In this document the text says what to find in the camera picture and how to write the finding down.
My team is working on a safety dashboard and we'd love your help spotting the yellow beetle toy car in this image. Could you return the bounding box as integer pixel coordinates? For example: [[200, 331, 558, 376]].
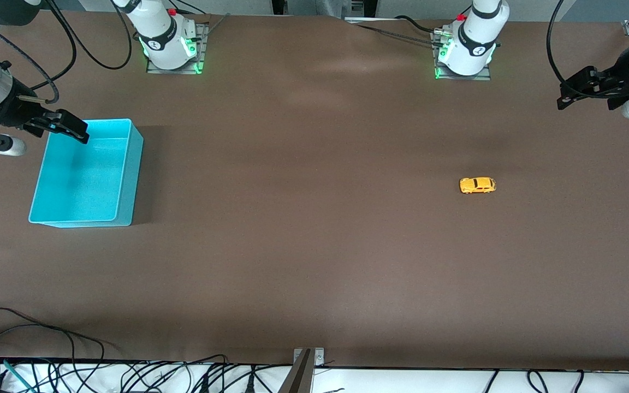
[[459, 177, 497, 195]]

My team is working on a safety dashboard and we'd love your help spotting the black corrugated conduit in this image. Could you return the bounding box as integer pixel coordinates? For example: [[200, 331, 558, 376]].
[[0, 25, 60, 104]]

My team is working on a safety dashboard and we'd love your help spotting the teal plastic bin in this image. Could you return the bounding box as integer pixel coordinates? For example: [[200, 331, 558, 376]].
[[28, 118, 144, 228]]

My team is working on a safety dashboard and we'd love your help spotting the brown table mat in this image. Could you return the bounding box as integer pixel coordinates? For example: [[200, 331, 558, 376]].
[[0, 10, 629, 372]]

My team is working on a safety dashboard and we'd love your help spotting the white lower ledge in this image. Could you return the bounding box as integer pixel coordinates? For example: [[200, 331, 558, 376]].
[[0, 361, 629, 393]]

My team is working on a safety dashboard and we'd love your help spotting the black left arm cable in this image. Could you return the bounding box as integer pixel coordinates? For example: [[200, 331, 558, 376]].
[[545, 0, 604, 100]]

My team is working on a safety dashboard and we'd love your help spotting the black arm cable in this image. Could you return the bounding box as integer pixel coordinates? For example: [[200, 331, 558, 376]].
[[545, 0, 604, 100], [44, 0, 133, 72]]

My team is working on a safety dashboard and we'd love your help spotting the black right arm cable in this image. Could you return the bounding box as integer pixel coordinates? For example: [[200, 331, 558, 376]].
[[44, 0, 133, 72]]

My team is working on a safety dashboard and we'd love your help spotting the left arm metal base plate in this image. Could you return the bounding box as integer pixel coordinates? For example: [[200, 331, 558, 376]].
[[432, 30, 492, 81]]

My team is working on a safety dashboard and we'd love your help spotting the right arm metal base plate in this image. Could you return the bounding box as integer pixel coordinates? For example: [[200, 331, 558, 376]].
[[146, 22, 209, 74]]

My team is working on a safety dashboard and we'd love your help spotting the black base cable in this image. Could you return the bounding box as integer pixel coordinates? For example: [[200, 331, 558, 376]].
[[394, 15, 441, 34]]

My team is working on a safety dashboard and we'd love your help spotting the thin grey cable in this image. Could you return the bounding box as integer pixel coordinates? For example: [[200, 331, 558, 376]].
[[347, 22, 436, 47]]

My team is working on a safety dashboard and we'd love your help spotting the long black looped cable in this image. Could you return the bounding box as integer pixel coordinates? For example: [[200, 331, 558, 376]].
[[0, 307, 106, 393]]

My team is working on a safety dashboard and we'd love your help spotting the black curved cable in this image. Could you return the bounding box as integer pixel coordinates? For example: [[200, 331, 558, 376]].
[[121, 355, 228, 393]]

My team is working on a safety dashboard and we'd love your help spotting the grey metal stand post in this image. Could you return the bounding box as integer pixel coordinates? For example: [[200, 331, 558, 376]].
[[277, 349, 315, 393]]

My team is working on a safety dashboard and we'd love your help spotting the grey metal bracket plate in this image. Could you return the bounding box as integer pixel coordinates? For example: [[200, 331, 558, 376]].
[[293, 348, 326, 367]]

